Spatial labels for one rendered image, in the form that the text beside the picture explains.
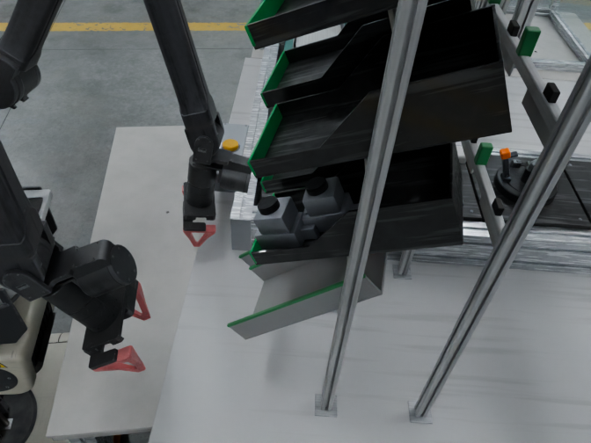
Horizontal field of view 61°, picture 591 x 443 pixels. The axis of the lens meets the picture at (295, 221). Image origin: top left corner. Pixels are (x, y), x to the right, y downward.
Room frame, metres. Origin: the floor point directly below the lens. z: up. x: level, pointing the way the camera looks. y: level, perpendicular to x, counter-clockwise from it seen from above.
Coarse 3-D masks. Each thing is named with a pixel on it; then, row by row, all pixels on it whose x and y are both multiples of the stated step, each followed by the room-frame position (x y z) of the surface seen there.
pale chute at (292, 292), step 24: (288, 264) 0.57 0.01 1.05; (312, 264) 0.55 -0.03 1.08; (336, 264) 0.52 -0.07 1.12; (384, 264) 0.47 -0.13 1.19; (264, 288) 0.55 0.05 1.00; (288, 288) 0.52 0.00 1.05; (312, 288) 0.49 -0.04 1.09; (336, 288) 0.43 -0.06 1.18; (264, 312) 0.44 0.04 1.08; (288, 312) 0.44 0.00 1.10; (312, 312) 0.43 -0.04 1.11
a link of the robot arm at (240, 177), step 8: (200, 136) 0.76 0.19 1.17; (200, 144) 0.76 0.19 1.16; (208, 144) 0.76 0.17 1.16; (200, 152) 0.75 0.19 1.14; (208, 152) 0.75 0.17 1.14; (224, 152) 0.80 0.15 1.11; (200, 160) 0.75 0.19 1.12; (208, 160) 0.75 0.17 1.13; (216, 160) 0.76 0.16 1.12; (224, 160) 0.77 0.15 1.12; (232, 160) 0.77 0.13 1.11; (240, 160) 0.78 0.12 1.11; (224, 168) 0.77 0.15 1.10; (232, 168) 0.77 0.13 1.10; (240, 168) 0.77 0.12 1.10; (248, 168) 0.77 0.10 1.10; (224, 176) 0.75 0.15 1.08; (232, 176) 0.76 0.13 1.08; (240, 176) 0.76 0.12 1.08; (248, 176) 0.76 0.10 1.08; (224, 184) 0.75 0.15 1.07; (232, 184) 0.75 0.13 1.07; (240, 184) 0.75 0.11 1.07; (248, 184) 0.75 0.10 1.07
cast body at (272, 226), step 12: (264, 204) 0.49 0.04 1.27; (276, 204) 0.49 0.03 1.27; (288, 204) 0.49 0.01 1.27; (264, 216) 0.47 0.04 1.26; (276, 216) 0.47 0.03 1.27; (288, 216) 0.48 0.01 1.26; (300, 216) 0.49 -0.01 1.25; (264, 228) 0.47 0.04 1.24; (276, 228) 0.47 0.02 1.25; (288, 228) 0.47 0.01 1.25; (300, 228) 0.48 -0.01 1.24; (312, 228) 0.47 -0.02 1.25; (264, 240) 0.47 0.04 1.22; (276, 240) 0.47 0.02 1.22; (288, 240) 0.46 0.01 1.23; (300, 240) 0.46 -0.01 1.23
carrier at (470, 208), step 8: (464, 160) 1.00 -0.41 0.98; (464, 168) 0.98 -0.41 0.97; (464, 176) 0.95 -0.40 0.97; (464, 184) 0.92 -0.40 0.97; (464, 192) 0.89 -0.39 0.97; (472, 192) 0.89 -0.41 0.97; (464, 200) 0.86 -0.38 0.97; (472, 200) 0.87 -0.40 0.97; (464, 208) 0.84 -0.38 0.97; (472, 208) 0.84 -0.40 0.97; (464, 216) 0.81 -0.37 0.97; (472, 216) 0.81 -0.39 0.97; (480, 216) 0.81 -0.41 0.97
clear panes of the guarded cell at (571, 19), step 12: (516, 0) 2.26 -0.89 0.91; (540, 0) 2.26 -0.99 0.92; (552, 0) 2.26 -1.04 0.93; (564, 0) 2.19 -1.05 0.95; (576, 0) 2.09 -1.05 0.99; (588, 0) 2.00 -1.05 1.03; (564, 12) 2.15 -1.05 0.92; (576, 12) 2.05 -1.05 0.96; (588, 12) 1.96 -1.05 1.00; (576, 24) 2.01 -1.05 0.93; (588, 24) 1.92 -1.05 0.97; (576, 36) 1.97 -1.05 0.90; (588, 36) 1.89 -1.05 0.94; (588, 48) 1.85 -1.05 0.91
